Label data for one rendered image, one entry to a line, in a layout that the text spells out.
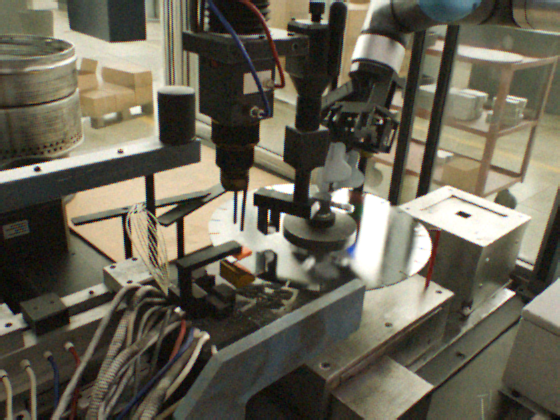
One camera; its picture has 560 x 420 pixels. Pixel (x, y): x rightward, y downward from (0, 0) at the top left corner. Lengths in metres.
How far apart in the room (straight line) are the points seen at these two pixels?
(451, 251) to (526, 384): 0.25
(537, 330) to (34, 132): 0.97
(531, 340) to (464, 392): 0.13
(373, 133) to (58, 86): 0.68
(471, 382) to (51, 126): 0.93
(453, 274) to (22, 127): 0.87
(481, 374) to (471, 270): 0.18
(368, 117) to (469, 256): 0.32
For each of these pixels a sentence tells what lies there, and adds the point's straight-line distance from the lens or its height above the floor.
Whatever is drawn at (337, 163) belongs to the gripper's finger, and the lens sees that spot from 0.81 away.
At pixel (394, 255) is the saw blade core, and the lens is 0.78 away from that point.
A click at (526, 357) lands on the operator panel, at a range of 0.87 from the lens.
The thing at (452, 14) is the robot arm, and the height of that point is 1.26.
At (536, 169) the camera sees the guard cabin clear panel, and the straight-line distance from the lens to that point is 1.13.
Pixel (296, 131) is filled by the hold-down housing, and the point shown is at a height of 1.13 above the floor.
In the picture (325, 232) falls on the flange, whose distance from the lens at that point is 0.79.
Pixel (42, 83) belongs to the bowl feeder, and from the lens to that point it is 1.20.
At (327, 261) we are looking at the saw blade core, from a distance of 0.74.
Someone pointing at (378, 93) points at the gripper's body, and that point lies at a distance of 0.82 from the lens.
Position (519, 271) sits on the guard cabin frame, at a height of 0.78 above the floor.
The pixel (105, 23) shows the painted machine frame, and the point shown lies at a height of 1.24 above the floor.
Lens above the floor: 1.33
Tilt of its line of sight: 26 degrees down
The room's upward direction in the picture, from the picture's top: 4 degrees clockwise
